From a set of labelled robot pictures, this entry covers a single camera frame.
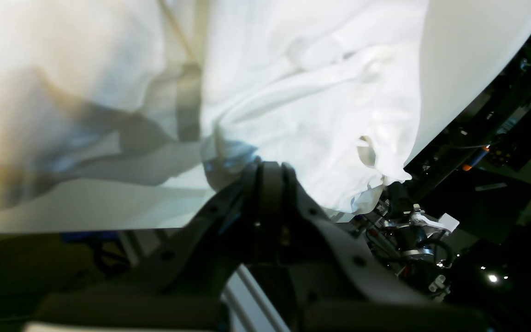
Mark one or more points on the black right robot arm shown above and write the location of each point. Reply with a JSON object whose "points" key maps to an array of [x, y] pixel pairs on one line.
{"points": [[411, 243]]}

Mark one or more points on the white printed t-shirt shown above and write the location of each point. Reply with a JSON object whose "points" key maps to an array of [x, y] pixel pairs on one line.
{"points": [[133, 112]]}

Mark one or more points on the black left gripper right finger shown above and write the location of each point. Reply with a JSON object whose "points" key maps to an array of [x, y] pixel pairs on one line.
{"points": [[340, 287]]}

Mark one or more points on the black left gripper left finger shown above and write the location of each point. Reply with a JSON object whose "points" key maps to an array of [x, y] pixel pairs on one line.
{"points": [[190, 283]]}

